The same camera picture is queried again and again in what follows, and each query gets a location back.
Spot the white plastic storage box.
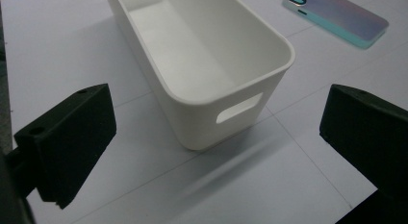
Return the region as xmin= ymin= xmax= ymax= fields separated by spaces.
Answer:
xmin=105 ymin=0 xmax=296 ymax=151

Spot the white table cover sheet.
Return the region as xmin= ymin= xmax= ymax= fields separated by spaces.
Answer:
xmin=0 ymin=0 xmax=408 ymax=224

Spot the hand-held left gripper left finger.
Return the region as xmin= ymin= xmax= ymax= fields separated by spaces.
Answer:
xmin=13 ymin=83 xmax=117 ymax=210

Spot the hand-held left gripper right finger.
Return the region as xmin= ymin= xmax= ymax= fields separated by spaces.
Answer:
xmin=319 ymin=84 xmax=408 ymax=203

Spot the iridescent phone case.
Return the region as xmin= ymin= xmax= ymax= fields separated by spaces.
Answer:
xmin=282 ymin=0 xmax=390 ymax=50

